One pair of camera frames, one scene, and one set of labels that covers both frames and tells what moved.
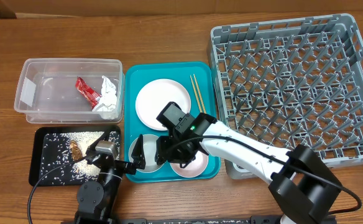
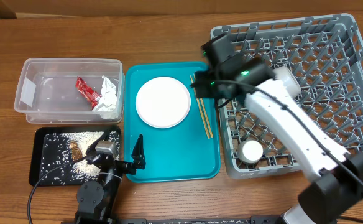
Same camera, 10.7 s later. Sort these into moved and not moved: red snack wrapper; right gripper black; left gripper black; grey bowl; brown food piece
Moved: right gripper black; grey bowl
Not moved: brown food piece; left gripper black; red snack wrapper
